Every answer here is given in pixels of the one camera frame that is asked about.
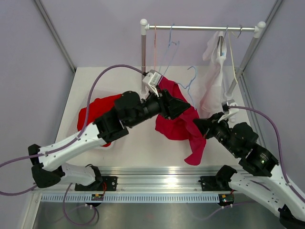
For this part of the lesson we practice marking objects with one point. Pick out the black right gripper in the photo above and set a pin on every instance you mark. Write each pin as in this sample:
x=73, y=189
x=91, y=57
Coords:
x=207, y=125

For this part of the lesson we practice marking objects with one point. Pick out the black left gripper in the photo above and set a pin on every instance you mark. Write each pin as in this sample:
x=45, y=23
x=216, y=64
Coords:
x=171, y=107

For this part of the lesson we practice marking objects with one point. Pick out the crimson t shirt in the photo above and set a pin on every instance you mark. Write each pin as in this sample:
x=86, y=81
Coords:
x=183, y=128

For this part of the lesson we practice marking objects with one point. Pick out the light blue wire hanger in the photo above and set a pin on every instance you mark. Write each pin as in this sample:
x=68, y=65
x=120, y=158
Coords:
x=170, y=52

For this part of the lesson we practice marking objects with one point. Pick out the red t shirt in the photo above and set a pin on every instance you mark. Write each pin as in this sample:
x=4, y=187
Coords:
x=97, y=108

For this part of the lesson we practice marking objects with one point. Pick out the pink wire hanger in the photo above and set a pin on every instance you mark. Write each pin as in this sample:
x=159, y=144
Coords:
x=155, y=48

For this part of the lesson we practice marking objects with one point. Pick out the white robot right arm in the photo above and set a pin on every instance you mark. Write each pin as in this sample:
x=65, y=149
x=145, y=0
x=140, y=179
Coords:
x=274, y=193

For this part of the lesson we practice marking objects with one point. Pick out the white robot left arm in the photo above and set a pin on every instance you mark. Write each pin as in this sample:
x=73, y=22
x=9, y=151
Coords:
x=49, y=163

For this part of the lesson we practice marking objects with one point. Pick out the white t shirt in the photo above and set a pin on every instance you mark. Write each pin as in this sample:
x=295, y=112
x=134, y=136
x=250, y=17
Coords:
x=215, y=54

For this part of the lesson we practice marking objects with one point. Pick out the white plastic basket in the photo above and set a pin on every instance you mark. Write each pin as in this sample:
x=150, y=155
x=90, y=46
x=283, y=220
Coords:
x=106, y=146

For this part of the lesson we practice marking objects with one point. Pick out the metal clothes rack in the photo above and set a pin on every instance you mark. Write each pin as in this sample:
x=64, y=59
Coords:
x=257, y=31

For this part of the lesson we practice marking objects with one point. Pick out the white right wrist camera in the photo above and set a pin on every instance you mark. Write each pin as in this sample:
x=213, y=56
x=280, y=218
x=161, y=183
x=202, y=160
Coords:
x=229, y=109

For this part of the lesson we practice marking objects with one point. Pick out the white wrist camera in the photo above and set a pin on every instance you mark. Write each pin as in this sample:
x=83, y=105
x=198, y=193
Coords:
x=229, y=109
x=151, y=81

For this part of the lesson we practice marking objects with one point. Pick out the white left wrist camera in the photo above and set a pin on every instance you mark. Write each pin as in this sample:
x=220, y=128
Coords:
x=151, y=81

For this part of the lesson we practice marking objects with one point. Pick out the black right mount plate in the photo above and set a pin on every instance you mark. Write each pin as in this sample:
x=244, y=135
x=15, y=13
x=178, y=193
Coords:
x=214, y=183

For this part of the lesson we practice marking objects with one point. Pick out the black mount plate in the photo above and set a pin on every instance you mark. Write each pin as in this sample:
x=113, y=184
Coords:
x=214, y=183
x=109, y=183

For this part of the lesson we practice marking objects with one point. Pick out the grey wire hanger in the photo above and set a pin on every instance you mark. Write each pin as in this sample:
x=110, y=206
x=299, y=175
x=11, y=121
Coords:
x=234, y=32

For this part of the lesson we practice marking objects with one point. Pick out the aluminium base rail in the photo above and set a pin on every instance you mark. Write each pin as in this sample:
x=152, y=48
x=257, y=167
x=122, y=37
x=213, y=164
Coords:
x=135, y=180

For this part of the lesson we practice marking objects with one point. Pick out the cream wire hanger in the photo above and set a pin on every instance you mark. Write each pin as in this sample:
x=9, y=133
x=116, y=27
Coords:
x=232, y=57

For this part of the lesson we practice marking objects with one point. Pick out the black left mount plate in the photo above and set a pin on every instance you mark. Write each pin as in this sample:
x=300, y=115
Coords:
x=109, y=183

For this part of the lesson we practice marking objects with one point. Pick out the white slotted cable duct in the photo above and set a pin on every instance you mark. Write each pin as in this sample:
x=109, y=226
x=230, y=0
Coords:
x=131, y=198

